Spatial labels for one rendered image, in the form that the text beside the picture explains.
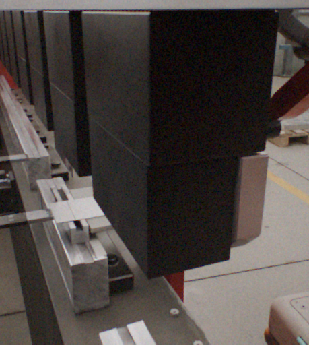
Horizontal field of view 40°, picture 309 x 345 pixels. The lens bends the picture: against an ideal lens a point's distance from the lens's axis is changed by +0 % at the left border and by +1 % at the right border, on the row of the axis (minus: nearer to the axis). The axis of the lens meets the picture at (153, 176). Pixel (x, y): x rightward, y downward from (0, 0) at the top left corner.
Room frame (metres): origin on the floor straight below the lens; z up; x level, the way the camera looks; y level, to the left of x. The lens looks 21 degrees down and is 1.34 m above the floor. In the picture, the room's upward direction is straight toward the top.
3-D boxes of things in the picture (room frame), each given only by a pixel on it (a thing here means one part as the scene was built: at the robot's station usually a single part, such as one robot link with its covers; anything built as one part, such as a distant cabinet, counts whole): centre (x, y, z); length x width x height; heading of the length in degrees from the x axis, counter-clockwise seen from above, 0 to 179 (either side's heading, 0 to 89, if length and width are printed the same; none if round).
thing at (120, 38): (0.32, -0.01, 1.26); 0.15 x 0.09 x 0.17; 22
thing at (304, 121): (4.98, -1.56, 0.17); 0.99 x 0.63 x 0.05; 14
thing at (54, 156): (1.29, 0.33, 0.89); 0.30 x 0.05 x 0.03; 22
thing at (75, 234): (0.73, 0.16, 0.99); 0.20 x 0.03 x 0.03; 22
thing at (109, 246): (0.77, 0.12, 0.89); 0.30 x 0.05 x 0.03; 22
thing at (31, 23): (0.69, 0.14, 1.26); 0.15 x 0.09 x 0.17; 22
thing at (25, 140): (1.88, 0.63, 0.92); 1.67 x 0.06 x 0.10; 22
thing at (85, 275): (0.76, 0.18, 0.92); 0.39 x 0.06 x 0.10; 22
